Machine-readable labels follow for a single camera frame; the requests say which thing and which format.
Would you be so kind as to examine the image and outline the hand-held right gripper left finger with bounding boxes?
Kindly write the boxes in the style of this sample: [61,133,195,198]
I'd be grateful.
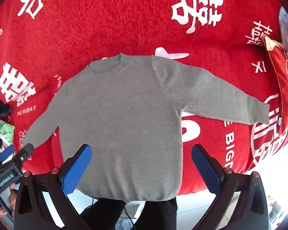
[14,144,93,230]

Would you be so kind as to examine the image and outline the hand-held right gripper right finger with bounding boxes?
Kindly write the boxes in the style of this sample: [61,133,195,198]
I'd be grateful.
[191,144,269,230]

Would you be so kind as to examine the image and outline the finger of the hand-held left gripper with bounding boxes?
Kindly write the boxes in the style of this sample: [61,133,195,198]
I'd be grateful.
[0,144,15,166]
[0,143,35,170]

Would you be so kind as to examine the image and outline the grey sweater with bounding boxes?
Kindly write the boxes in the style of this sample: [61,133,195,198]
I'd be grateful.
[23,54,270,201]

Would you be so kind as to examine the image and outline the person's left hand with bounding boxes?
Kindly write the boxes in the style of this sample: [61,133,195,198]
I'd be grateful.
[0,184,16,221]

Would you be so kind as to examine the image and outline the green patterned cloth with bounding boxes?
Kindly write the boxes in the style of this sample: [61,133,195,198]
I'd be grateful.
[0,115,15,146]

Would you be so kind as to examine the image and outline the person's black pants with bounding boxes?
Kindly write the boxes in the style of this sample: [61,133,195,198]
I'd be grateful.
[80,195,178,230]

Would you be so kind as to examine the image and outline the red printed blanket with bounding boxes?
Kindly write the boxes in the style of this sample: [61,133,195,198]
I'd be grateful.
[0,0,288,194]

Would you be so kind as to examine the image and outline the black cable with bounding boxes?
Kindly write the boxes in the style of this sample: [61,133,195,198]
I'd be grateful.
[123,200,136,230]

